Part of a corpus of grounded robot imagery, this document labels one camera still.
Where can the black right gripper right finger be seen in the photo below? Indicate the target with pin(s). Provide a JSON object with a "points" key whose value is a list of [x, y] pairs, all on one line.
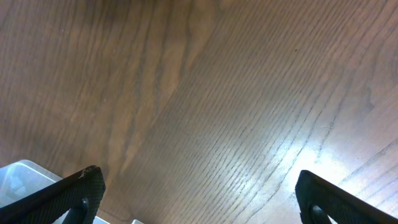
{"points": [[321, 202]]}

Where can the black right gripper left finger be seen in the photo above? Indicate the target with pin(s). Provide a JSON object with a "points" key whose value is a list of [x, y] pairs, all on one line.
{"points": [[78, 196]]}

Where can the clear plastic storage container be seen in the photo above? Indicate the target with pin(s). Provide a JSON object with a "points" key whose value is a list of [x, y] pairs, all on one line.
{"points": [[23, 178]]}

